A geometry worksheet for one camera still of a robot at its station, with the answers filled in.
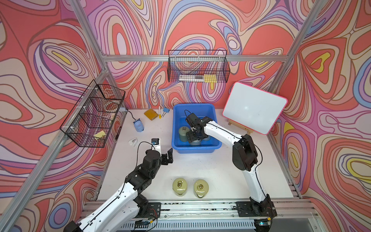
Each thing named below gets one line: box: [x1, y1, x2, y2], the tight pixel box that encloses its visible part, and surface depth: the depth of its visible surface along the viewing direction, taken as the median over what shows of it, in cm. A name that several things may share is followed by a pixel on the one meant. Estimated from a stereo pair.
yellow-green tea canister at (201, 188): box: [193, 178, 210, 199], surface depth 75 cm
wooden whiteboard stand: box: [228, 118, 254, 135], surface depth 105 cm
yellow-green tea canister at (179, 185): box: [172, 177, 188, 196], surface depth 75 cm
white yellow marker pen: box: [158, 105, 162, 119], surface depth 117 cm
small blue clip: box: [161, 107, 171, 117], surface depth 121 cm
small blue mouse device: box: [132, 118, 145, 133], surface depth 103 cm
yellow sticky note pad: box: [143, 108, 159, 121], surface depth 117 cm
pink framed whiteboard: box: [222, 81, 288, 135], surface depth 98 cm
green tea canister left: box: [178, 126, 190, 143], surface depth 97 cm
